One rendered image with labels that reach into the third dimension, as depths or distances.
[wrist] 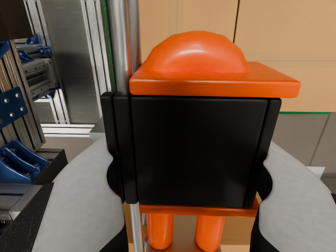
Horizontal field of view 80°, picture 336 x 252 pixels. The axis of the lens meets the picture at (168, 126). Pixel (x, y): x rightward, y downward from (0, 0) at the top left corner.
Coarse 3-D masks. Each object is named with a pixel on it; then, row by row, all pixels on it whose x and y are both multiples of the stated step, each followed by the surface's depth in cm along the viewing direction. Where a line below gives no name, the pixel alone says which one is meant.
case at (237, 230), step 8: (256, 192) 49; (128, 208) 46; (128, 216) 44; (128, 224) 42; (224, 224) 42; (232, 224) 42; (240, 224) 41; (248, 224) 41; (128, 232) 40; (144, 232) 40; (224, 232) 40; (232, 232) 40; (240, 232) 40; (248, 232) 40; (128, 240) 39; (224, 240) 38; (232, 240) 38; (240, 240) 38; (248, 240) 38; (128, 248) 39; (144, 248) 39; (224, 248) 38; (232, 248) 38; (240, 248) 38; (248, 248) 38
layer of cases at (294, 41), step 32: (160, 0) 66; (192, 0) 65; (224, 0) 65; (256, 0) 65; (288, 0) 65; (320, 0) 64; (160, 32) 70; (224, 32) 69; (256, 32) 69; (288, 32) 69; (320, 32) 68; (288, 64) 73; (320, 64) 73; (320, 96) 78
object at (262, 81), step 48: (144, 96) 9; (192, 96) 9; (240, 96) 9; (288, 96) 9; (144, 144) 10; (192, 144) 10; (240, 144) 10; (144, 192) 12; (192, 192) 11; (240, 192) 11
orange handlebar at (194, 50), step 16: (192, 32) 10; (208, 32) 10; (160, 48) 10; (176, 48) 9; (192, 48) 9; (208, 48) 9; (224, 48) 9; (144, 64) 10; (160, 64) 10; (176, 64) 10; (192, 64) 10; (208, 64) 10; (224, 64) 10; (240, 64) 10; (160, 224) 15; (208, 224) 15; (160, 240) 16; (208, 240) 16
